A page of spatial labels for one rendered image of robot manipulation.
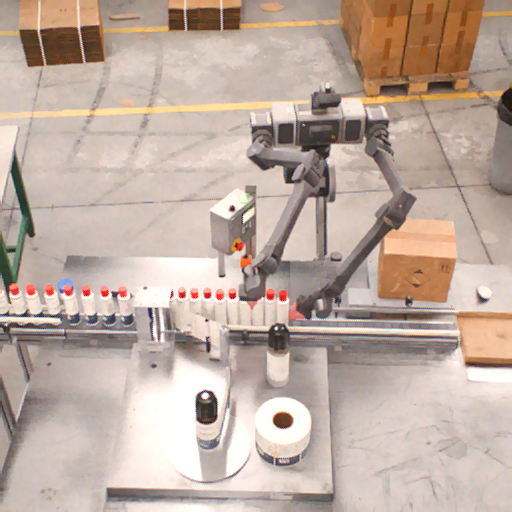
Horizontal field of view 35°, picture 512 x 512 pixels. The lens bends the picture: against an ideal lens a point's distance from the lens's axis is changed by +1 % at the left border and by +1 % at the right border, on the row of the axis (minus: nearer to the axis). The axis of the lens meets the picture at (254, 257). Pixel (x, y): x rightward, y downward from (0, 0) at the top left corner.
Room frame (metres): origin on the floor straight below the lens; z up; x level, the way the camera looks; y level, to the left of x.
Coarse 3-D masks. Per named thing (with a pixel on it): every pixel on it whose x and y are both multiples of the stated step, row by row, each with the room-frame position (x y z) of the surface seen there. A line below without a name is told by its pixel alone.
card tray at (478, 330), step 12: (468, 312) 2.41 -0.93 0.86; (480, 312) 2.41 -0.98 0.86; (492, 312) 2.41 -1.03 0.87; (504, 312) 2.41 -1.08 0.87; (468, 324) 2.37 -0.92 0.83; (480, 324) 2.37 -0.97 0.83; (492, 324) 2.37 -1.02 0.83; (504, 324) 2.37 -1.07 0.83; (468, 336) 2.30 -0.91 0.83; (480, 336) 2.30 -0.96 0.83; (492, 336) 2.30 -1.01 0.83; (504, 336) 2.30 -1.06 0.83; (468, 348) 2.23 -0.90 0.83; (480, 348) 2.23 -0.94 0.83; (492, 348) 2.23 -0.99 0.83; (504, 348) 2.23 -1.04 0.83; (468, 360) 2.16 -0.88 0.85; (480, 360) 2.16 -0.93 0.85; (492, 360) 2.15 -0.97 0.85; (504, 360) 2.15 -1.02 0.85
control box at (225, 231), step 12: (240, 192) 2.47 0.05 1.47; (228, 204) 2.40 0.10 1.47; (240, 204) 2.40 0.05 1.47; (216, 216) 2.34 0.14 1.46; (228, 216) 2.33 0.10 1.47; (240, 216) 2.36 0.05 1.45; (252, 216) 2.42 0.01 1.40; (216, 228) 2.35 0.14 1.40; (228, 228) 2.31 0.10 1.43; (240, 228) 2.36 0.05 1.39; (252, 228) 2.42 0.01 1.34; (216, 240) 2.35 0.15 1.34; (228, 240) 2.31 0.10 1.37; (240, 240) 2.35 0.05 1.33; (228, 252) 2.31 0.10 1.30
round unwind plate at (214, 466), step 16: (192, 416) 1.84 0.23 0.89; (176, 432) 1.77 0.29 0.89; (192, 432) 1.77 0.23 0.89; (224, 432) 1.77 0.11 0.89; (240, 432) 1.77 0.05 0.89; (176, 448) 1.70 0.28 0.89; (192, 448) 1.70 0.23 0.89; (224, 448) 1.70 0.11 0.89; (240, 448) 1.70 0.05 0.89; (176, 464) 1.64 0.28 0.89; (192, 464) 1.64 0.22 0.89; (208, 464) 1.63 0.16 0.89; (224, 464) 1.63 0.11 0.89; (240, 464) 1.63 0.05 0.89; (208, 480) 1.57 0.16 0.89
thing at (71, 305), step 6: (66, 288) 2.33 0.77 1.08; (66, 294) 2.33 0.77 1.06; (72, 294) 2.34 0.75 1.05; (66, 300) 2.32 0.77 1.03; (72, 300) 2.32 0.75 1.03; (66, 306) 2.32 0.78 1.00; (72, 306) 2.32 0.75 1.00; (72, 312) 2.32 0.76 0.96; (78, 312) 2.34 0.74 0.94; (72, 318) 2.32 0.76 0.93; (78, 318) 2.33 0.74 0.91; (72, 324) 2.32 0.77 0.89; (78, 324) 2.32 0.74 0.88
